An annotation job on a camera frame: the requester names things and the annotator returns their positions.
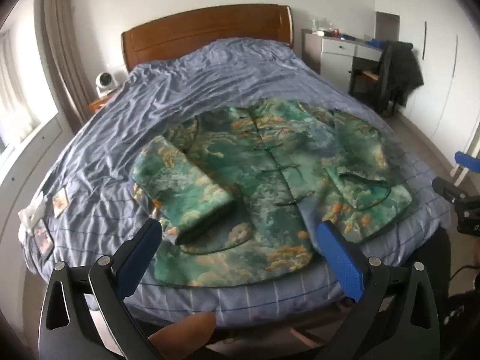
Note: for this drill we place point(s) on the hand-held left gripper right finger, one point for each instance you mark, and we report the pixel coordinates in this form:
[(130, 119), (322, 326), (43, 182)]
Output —
[(342, 264)]

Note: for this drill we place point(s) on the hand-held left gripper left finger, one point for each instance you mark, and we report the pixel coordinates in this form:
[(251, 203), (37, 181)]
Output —
[(138, 260)]

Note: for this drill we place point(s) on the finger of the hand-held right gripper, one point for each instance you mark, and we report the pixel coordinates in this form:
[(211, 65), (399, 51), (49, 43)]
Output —
[(467, 158)]

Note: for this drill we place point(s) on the green printed padded jacket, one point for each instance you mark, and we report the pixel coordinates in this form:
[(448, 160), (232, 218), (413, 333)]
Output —
[(262, 180)]

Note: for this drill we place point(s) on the person's left hand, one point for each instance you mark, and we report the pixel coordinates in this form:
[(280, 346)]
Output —
[(185, 333)]

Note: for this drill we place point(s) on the small printed card packet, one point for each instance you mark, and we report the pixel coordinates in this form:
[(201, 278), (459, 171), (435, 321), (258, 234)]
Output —
[(60, 203)]

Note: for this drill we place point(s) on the large printed card packet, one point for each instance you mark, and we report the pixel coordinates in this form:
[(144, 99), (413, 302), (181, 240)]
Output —
[(43, 238)]

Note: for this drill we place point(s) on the white wardrobe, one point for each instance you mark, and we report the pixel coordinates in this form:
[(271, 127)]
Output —
[(438, 63)]

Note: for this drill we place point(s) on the white plastic wrapper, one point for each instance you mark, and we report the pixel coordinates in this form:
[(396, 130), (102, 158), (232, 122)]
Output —
[(32, 213)]

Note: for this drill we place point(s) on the black chair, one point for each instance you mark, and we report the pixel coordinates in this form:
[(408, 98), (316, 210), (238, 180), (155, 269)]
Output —
[(375, 86)]

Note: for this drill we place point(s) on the wooden nightstand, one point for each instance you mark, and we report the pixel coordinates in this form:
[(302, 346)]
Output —
[(98, 103)]

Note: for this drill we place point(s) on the bed with blue sheet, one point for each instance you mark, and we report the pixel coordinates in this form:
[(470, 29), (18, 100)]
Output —
[(150, 93)]

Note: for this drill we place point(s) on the white desk with drawers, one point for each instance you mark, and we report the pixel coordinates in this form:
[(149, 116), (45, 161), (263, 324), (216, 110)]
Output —
[(337, 50)]

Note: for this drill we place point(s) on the small blue object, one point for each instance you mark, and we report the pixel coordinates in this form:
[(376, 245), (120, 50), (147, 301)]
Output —
[(348, 37)]

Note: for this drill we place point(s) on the window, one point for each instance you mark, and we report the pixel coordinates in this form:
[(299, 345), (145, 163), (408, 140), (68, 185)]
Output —
[(17, 93)]

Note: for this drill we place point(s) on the beige curtain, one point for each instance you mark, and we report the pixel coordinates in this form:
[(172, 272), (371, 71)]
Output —
[(63, 56)]

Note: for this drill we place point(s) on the wooden bed headboard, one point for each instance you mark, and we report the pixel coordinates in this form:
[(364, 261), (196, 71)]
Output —
[(195, 32)]

